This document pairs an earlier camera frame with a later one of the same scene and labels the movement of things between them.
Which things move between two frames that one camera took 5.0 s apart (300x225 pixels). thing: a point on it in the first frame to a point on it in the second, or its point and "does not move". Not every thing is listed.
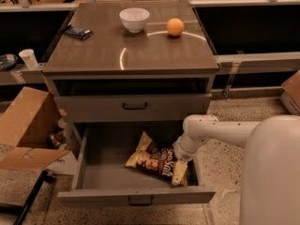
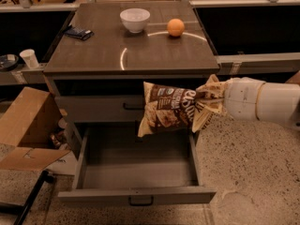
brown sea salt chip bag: x=154 y=157 to x=167 y=109
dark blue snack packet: x=78 y=33 does not move
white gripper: x=180 y=152 to x=241 y=97
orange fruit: x=174 y=27 does not move
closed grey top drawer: x=133 y=108 does not move
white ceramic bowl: x=134 y=19 does not move
